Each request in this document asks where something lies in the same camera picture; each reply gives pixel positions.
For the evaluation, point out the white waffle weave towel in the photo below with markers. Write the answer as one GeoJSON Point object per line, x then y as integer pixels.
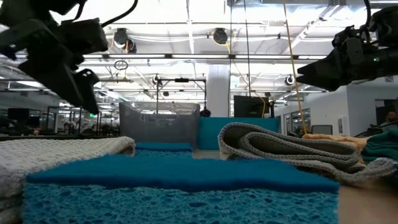
{"type": "Point", "coordinates": [46, 155]}

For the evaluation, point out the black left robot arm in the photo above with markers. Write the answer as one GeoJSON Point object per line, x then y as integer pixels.
{"type": "Point", "coordinates": [31, 6]}

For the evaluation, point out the white square column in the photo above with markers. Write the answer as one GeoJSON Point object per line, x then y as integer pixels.
{"type": "Point", "coordinates": [218, 93]}

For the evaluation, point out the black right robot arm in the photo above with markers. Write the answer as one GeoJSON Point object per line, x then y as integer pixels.
{"type": "Point", "coordinates": [387, 28]}

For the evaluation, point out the orange towel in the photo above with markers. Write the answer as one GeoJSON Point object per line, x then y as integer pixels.
{"type": "Point", "coordinates": [342, 140]}

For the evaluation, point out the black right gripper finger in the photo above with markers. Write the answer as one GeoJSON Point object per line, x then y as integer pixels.
{"type": "Point", "coordinates": [326, 82]}
{"type": "Point", "coordinates": [329, 63]}

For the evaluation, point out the person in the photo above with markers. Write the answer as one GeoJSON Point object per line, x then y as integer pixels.
{"type": "Point", "coordinates": [392, 117]}

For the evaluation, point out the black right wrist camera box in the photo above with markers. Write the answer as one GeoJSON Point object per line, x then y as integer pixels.
{"type": "Point", "coordinates": [353, 43]}

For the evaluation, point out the black computer monitor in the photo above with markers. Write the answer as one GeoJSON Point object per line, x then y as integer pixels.
{"type": "Point", "coordinates": [250, 107]}

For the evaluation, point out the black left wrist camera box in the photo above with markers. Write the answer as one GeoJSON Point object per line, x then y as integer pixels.
{"type": "Point", "coordinates": [84, 35]}

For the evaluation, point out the small dark monitor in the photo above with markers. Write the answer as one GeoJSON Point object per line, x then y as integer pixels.
{"type": "Point", "coordinates": [18, 114]}

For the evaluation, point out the smoky grey plastic bin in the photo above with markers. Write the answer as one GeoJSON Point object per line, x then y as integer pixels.
{"type": "Point", "coordinates": [155, 127]}

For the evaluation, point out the black metal rig frame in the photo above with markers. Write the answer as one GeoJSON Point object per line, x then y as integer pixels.
{"type": "Point", "coordinates": [182, 80]}

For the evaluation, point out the dark green towel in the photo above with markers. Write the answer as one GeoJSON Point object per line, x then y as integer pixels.
{"type": "Point", "coordinates": [384, 146]}

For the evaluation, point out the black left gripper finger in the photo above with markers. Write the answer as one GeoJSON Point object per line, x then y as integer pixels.
{"type": "Point", "coordinates": [88, 84]}
{"type": "Point", "coordinates": [59, 77]}

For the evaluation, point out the blue plastic bin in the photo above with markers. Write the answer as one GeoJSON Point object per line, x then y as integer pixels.
{"type": "Point", "coordinates": [230, 130]}

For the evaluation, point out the long ceiling light bar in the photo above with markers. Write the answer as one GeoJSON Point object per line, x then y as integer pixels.
{"type": "Point", "coordinates": [199, 56]}

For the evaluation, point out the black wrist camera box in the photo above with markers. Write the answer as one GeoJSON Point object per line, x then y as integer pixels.
{"type": "Point", "coordinates": [84, 35]}
{"type": "Point", "coordinates": [353, 43]}

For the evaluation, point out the grey towel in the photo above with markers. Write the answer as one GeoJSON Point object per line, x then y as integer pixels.
{"type": "Point", "coordinates": [280, 146]}

